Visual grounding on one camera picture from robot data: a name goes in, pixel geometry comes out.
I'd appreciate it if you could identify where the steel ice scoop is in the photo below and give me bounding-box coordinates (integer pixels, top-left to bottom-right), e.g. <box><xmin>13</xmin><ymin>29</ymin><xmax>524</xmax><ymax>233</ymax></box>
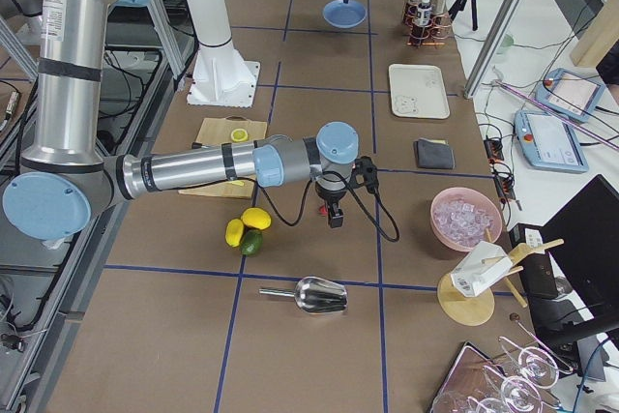
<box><xmin>259</xmin><ymin>277</ymin><xmax>348</xmax><ymax>314</ymax></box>

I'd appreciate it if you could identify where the green avocado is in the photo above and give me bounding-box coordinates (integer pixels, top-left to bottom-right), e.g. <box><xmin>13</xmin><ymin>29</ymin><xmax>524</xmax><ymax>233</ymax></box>
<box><xmin>239</xmin><ymin>229</ymin><xmax>263</xmax><ymax>256</ymax></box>

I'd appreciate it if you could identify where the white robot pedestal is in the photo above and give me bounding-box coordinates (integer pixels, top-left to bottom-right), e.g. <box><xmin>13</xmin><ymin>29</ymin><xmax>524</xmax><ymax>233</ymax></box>
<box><xmin>187</xmin><ymin>0</ymin><xmax>260</xmax><ymax>108</ymax></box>

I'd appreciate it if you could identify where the grey folded cloth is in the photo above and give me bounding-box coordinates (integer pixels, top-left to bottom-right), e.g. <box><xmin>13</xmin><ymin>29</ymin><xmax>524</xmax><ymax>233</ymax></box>
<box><xmin>413</xmin><ymin>138</ymin><xmax>456</xmax><ymax>169</ymax></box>

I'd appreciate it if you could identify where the green small bowl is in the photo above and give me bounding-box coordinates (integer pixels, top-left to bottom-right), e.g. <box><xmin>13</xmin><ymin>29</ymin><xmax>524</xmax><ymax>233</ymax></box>
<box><xmin>496</xmin><ymin>33</ymin><xmax>516</xmax><ymax>57</ymax></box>

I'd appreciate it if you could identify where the white paper carton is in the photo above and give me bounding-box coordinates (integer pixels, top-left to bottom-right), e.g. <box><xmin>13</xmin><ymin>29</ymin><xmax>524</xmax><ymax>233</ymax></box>
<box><xmin>450</xmin><ymin>241</ymin><xmax>513</xmax><ymax>298</ymax></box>

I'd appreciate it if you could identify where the dark drink bottle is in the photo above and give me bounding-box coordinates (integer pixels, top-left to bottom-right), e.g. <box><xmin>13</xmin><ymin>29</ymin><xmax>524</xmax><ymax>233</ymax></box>
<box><xmin>414</xmin><ymin>0</ymin><xmax>431</xmax><ymax>28</ymax></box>
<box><xmin>431</xmin><ymin>0</ymin><xmax>446</xmax><ymax>15</ymax></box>

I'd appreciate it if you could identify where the cream bear tray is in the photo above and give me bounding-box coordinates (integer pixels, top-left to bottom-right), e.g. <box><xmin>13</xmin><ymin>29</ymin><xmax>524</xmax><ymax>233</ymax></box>
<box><xmin>388</xmin><ymin>64</ymin><xmax>450</xmax><ymax>120</ymax></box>

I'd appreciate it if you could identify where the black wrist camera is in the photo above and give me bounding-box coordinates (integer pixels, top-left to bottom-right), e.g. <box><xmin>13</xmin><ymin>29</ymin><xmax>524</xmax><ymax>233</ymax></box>
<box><xmin>349</xmin><ymin>156</ymin><xmax>379</xmax><ymax>195</ymax></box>

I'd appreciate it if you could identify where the black monitor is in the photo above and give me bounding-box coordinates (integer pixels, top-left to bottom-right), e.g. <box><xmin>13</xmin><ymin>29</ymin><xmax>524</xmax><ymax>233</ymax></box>
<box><xmin>521</xmin><ymin>174</ymin><xmax>618</xmax><ymax>348</ymax></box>

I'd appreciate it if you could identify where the aluminium frame post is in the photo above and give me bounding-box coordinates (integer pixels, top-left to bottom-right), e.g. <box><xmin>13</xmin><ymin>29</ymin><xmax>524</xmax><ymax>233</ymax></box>
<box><xmin>463</xmin><ymin>0</ymin><xmax>522</xmax><ymax>99</ymax></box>

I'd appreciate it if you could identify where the pink bowl of ice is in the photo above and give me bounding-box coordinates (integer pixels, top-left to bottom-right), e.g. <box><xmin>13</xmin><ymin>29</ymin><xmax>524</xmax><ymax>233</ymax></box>
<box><xmin>430</xmin><ymin>187</ymin><xmax>503</xmax><ymax>251</ymax></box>

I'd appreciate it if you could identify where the yellow lemon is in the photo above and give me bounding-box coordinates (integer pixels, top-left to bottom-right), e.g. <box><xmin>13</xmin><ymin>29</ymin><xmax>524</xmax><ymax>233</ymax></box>
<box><xmin>241</xmin><ymin>207</ymin><xmax>272</xmax><ymax>230</ymax></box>
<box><xmin>224</xmin><ymin>219</ymin><xmax>245</xmax><ymax>248</ymax></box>

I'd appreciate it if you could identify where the wooden cutting board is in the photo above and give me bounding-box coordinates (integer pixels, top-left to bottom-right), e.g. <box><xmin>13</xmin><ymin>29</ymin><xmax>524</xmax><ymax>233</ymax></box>
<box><xmin>179</xmin><ymin>117</ymin><xmax>268</xmax><ymax>199</ymax></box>

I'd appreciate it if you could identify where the blue teach pendant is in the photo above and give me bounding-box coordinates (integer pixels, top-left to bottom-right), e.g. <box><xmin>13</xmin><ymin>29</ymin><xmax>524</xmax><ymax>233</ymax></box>
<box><xmin>535</xmin><ymin>68</ymin><xmax>605</xmax><ymax>123</ymax></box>
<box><xmin>514</xmin><ymin>110</ymin><xmax>589</xmax><ymax>173</ymax></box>

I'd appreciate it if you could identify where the lemon half slice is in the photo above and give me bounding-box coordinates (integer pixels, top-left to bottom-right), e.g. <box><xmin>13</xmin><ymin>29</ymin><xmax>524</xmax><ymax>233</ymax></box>
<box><xmin>230</xmin><ymin>128</ymin><xmax>250</xmax><ymax>143</ymax></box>

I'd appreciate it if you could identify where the blue round plate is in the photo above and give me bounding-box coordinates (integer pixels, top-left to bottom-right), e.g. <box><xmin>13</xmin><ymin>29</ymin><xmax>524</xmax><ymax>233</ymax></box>
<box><xmin>322</xmin><ymin>0</ymin><xmax>367</xmax><ymax>29</ymax></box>

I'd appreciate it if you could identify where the wooden cup stand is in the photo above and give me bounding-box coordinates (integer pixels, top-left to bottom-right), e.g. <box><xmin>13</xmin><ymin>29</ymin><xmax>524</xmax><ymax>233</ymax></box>
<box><xmin>437</xmin><ymin>239</ymin><xmax>564</xmax><ymax>326</ymax></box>

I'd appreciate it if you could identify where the copper wire bottle rack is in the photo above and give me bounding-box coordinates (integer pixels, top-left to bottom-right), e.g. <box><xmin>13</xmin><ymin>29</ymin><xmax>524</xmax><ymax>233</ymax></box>
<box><xmin>402</xmin><ymin>0</ymin><xmax>452</xmax><ymax>47</ymax></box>

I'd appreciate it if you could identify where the clear wine glass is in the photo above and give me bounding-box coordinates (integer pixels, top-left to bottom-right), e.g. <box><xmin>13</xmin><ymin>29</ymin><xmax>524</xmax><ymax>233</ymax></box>
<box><xmin>483</xmin><ymin>365</ymin><xmax>542</xmax><ymax>413</ymax></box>
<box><xmin>498</xmin><ymin>336</ymin><xmax>559</xmax><ymax>390</ymax></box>

